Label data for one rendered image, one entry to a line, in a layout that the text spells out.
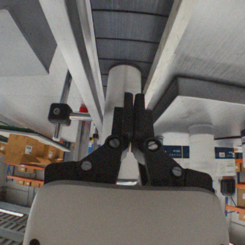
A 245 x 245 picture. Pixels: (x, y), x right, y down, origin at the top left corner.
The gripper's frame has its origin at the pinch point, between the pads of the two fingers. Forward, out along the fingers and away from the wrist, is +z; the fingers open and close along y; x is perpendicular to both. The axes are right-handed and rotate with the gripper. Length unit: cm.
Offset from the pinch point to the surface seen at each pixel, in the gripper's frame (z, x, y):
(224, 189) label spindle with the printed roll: 7, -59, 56
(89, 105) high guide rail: 3.6, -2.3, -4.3
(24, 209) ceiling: -16, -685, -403
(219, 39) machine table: 16.0, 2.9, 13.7
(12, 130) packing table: 76, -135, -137
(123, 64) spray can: 11.7, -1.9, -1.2
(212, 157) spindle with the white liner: 11.0, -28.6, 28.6
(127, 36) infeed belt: 10.5, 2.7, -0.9
